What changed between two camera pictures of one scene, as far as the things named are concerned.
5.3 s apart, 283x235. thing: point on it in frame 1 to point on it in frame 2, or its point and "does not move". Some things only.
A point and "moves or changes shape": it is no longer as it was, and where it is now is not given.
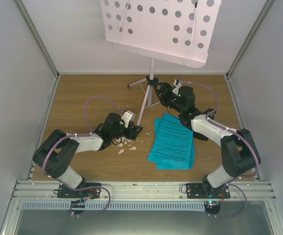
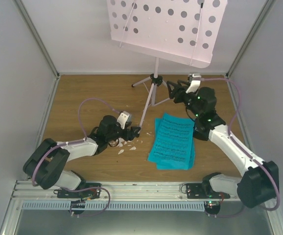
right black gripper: x=166 y=86 to x=179 y=91
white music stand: x=180 y=31 moves or changes shape
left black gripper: x=132 y=134 does not move
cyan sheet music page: x=173 y=143 does not move
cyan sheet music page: x=160 y=166 does not move
